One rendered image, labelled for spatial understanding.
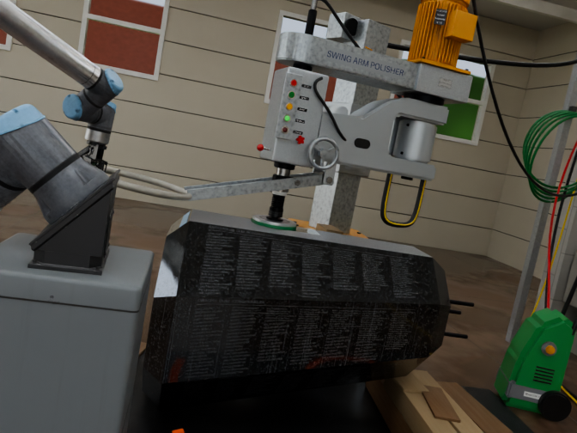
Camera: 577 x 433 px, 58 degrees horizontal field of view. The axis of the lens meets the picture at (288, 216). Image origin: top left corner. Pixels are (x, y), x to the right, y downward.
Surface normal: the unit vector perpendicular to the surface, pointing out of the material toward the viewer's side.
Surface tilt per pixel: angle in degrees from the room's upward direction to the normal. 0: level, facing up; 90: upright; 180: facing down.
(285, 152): 90
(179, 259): 59
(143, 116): 90
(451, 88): 90
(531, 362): 90
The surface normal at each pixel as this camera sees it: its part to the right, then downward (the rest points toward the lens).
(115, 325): 0.17, 0.16
